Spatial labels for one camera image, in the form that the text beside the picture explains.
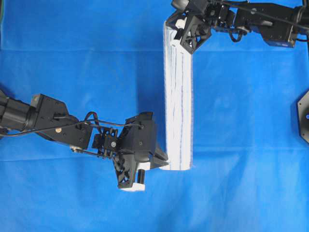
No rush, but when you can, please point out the white blue-striped towel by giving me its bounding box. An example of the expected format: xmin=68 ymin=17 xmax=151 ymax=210
xmin=163 ymin=25 xmax=194 ymax=171

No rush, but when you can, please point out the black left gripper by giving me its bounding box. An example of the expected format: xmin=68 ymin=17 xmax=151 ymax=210
xmin=115 ymin=112 xmax=168 ymax=169

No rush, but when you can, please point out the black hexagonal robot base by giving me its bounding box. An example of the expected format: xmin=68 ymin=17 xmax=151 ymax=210
xmin=297 ymin=91 xmax=309 ymax=143

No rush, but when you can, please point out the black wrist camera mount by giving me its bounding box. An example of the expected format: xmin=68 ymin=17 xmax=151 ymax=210
xmin=112 ymin=154 xmax=145 ymax=192
xmin=180 ymin=15 xmax=211 ymax=54

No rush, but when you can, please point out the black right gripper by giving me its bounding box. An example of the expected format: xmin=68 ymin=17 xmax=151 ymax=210
xmin=165 ymin=0 xmax=210 ymax=40

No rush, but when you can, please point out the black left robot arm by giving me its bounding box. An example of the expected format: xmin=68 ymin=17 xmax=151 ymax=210
xmin=0 ymin=91 xmax=168 ymax=169

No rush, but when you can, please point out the blue table cloth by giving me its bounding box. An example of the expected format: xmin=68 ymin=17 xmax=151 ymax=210
xmin=0 ymin=0 xmax=309 ymax=232

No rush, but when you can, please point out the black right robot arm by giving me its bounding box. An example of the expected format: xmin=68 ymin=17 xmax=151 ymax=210
xmin=166 ymin=0 xmax=309 ymax=54

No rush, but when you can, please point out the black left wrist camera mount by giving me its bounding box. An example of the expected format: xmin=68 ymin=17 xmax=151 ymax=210
xmin=112 ymin=154 xmax=145 ymax=192

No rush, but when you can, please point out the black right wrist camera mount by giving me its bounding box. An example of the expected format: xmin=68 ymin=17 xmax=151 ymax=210
xmin=180 ymin=15 xmax=211 ymax=54

